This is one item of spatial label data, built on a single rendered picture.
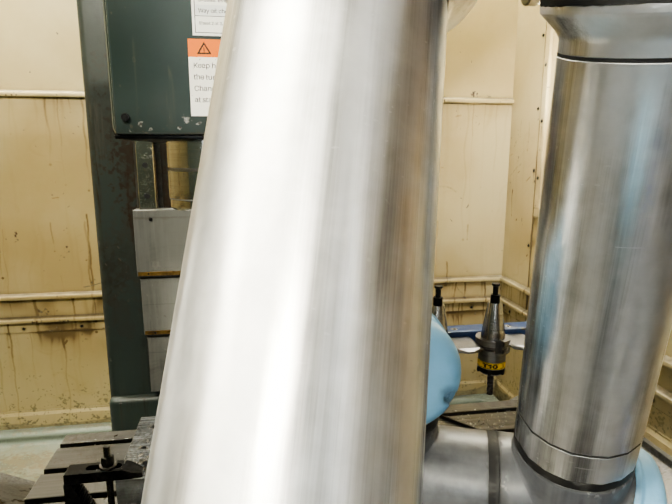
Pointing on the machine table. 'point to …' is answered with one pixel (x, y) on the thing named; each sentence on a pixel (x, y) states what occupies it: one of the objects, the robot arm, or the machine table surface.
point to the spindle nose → (182, 172)
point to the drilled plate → (129, 492)
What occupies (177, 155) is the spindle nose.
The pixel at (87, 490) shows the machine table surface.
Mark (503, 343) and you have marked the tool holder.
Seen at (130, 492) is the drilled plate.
